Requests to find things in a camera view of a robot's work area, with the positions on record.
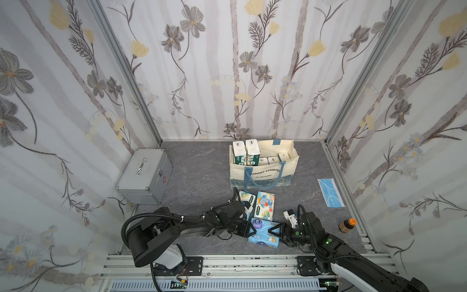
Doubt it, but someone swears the elephant tissue pack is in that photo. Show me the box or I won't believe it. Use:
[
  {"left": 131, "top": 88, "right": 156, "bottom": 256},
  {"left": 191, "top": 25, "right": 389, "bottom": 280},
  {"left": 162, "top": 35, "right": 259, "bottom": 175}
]
[
  {"left": 240, "top": 191, "right": 256, "bottom": 221},
  {"left": 254, "top": 191, "right": 276, "bottom": 221},
  {"left": 245, "top": 139, "right": 261, "bottom": 166}
]

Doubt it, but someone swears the cream canvas tote bag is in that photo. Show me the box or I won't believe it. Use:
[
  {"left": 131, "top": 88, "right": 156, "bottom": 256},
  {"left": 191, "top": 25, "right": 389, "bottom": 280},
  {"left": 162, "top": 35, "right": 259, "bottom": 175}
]
[{"left": 229, "top": 139, "right": 299, "bottom": 191}]

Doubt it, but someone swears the green barcode tissue pack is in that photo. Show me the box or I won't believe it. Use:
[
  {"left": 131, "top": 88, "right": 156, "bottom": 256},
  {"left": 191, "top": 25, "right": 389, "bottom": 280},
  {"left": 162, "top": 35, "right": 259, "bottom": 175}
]
[
  {"left": 232, "top": 141, "right": 247, "bottom": 165},
  {"left": 278, "top": 152, "right": 291, "bottom": 162}
]

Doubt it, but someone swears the purple tissue pack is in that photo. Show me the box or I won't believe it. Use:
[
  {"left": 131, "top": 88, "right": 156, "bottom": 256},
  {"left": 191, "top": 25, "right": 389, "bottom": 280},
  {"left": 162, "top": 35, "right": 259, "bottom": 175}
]
[{"left": 267, "top": 156, "right": 280, "bottom": 165}]

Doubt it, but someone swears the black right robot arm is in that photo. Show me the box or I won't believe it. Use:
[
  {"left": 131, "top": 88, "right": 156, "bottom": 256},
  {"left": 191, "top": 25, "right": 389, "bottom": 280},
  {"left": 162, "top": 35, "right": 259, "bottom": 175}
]
[{"left": 268, "top": 204, "right": 428, "bottom": 292}]

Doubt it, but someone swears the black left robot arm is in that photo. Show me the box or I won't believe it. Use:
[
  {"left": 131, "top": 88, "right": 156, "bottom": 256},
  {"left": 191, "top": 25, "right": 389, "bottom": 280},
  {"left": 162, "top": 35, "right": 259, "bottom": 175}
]
[{"left": 121, "top": 188, "right": 256, "bottom": 269}]

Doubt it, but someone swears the blue face mask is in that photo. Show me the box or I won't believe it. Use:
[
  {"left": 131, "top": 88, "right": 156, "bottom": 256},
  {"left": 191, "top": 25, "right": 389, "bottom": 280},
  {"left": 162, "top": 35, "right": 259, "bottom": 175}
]
[{"left": 317, "top": 179, "right": 345, "bottom": 208}]

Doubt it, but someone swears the grey metal box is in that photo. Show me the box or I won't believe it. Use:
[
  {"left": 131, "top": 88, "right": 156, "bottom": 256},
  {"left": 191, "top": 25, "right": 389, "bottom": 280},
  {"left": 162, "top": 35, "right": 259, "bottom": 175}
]
[{"left": 116, "top": 148, "right": 172, "bottom": 204}]

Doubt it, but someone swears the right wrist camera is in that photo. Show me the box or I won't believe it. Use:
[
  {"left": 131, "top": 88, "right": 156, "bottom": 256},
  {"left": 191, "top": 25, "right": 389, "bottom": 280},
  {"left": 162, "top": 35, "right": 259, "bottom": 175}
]
[{"left": 283, "top": 209, "right": 298, "bottom": 228}]

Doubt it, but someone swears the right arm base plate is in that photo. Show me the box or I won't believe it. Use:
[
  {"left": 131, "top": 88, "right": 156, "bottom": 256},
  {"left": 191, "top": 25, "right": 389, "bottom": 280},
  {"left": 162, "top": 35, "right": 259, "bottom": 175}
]
[{"left": 296, "top": 256, "right": 328, "bottom": 277}]

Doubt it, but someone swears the white slotted cable duct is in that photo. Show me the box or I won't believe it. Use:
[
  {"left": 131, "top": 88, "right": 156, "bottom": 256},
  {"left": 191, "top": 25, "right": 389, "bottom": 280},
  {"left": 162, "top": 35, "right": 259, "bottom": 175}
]
[{"left": 109, "top": 279, "right": 325, "bottom": 292}]

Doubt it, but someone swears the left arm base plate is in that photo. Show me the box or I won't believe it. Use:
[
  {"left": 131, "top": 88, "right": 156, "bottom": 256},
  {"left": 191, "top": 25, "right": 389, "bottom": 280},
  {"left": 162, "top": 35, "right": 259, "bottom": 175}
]
[{"left": 152, "top": 256, "right": 204, "bottom": 277}]

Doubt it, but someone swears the aluminium mounting rail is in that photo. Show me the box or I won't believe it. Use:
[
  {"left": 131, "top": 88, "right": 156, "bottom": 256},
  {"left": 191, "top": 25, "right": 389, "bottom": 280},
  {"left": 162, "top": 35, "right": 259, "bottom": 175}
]
[{"left": 98, "top": 253, "right": 400, "bottom": 280}]

